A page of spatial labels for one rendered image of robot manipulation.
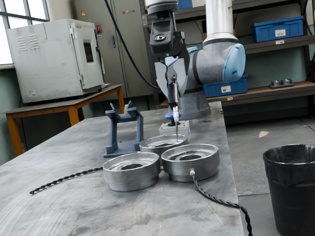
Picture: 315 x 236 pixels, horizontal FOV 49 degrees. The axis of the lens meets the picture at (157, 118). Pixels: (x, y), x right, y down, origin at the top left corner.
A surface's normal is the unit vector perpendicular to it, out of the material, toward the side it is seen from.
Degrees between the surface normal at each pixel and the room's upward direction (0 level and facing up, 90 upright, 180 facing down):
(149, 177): 90
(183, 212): 0
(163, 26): 32
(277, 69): 90
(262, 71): 90
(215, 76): 121
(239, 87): 90
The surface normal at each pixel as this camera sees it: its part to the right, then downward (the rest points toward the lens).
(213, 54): -0.56, -0.02
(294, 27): -0.15, 0.19
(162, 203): -0.15, -0.97
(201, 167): 0.27, 0.12
